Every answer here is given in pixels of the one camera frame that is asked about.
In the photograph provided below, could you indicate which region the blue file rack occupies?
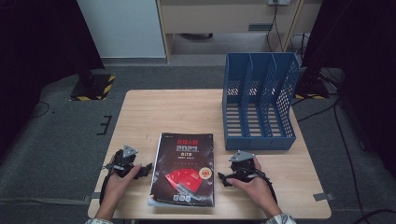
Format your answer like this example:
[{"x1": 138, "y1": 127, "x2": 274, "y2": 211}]
[{"x1": 221, "y1": 51, "x2": 301, "y2": 151}]

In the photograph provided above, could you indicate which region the black floor tape mark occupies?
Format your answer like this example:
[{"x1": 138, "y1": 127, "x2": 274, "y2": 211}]
[{"x1": 96, "y1": 115, "x2": 113, "y2": 136}]

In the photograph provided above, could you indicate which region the black stand with striped base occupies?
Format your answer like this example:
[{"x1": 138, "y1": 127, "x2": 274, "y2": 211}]
[
  {"x1": 293, "y1": 69, "x2": 331, "y2": 101},
  {"x1": 69, "y1": 66, "x2": 116, "y2": 102}
]

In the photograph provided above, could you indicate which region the long black floor cable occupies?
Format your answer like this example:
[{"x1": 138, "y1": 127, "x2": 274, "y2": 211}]
[{"x1": 332, "y1": 92, "x2": 365, "y2": 218}]

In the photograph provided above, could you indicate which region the person's right hand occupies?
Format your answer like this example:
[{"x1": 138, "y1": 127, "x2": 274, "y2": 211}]
[{"x1": 225, "y1": 157, "x2": 275, "y2": 213}]

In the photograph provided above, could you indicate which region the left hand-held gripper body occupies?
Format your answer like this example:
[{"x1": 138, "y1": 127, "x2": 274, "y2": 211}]
[{"x1": 105, "y1": 144, "x2": 139, "y2": 178}]

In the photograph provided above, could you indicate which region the black book with red print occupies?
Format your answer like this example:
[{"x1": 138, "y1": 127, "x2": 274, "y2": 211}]
[{"x1": 148, "y1": 133, "x2": 216, "y2": 206}]

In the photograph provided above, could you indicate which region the dark curtain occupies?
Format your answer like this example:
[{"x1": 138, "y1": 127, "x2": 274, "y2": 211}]
[
  {"x1": 300, "y1": 0, "x2": 396, "y2": 171},
  {"x1": 0, "y1": 0, "x2": 106, "y2": 160}
]

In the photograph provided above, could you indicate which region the white cabinet panel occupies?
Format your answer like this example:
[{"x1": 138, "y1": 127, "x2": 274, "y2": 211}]
[{"x1": 77, "y1": 0, "x2": 166, "y2": 59}]

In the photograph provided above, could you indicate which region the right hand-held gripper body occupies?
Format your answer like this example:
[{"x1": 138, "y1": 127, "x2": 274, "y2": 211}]
[{"x1": 228, "y1": 150, "x2": 259, "y2": 181}]

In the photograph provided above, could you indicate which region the black hanging cable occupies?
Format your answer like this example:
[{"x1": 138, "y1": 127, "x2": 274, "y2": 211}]
[{"x1": 265, "y1": 3, "x2": 284, "y2": 52}]

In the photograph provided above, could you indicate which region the person's left hand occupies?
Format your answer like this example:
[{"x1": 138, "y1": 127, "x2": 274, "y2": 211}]
[{"x1": 103, "y1": 163, "x2": 143, "y2": 204}]

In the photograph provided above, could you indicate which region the grey tape strip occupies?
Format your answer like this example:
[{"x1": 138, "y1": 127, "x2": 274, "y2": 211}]
[
  {"x1": 312, "y1": 192, "x2": 335, "y2": 203},
  {"x1": 82, "y1": 191, "x2": 106, "y2": 203}
]

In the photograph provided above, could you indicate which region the black cable loop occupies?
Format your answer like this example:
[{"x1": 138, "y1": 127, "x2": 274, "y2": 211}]
[{"x1": 289, "y1": 32, "x2": 311, "y2": 55}]

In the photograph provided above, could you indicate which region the gripper cable with plug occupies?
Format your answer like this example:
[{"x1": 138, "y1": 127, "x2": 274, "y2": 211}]
[
  {"x1": 257, "y1": 171, "x2": 279, "y2": 204},
  {"x1": 98, "y1": 166, "x2": 120, "y2": 206}
]

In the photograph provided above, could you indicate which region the thin black floor cable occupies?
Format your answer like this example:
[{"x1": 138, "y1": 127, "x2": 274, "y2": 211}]
[{"x1": 31, "y1": 101, "x2": 51, "y2": 119}]

